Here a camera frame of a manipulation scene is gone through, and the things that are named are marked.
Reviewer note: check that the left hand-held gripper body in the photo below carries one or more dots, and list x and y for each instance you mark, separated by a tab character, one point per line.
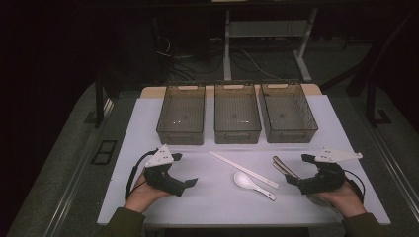
161	176

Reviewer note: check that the white metal stand frame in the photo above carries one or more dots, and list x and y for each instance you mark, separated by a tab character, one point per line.
227	49

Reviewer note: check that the person's left hand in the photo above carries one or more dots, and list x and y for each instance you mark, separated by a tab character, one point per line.
141	196

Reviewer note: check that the white table cover sheet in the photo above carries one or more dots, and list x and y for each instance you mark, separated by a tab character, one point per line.
224	207

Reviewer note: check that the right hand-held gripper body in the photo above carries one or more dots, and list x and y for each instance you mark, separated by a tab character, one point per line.
326	179

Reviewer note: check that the person's right hand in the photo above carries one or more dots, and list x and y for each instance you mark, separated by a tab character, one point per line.
346	200

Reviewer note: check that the black metal stand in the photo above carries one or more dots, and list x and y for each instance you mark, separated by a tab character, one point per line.
99	105
370	108

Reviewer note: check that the white ceramic spoon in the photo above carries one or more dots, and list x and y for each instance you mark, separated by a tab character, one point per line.
242	180

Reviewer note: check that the smoky transparent plastic bin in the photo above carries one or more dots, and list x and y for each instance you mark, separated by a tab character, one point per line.
237	115
183	115
286	113

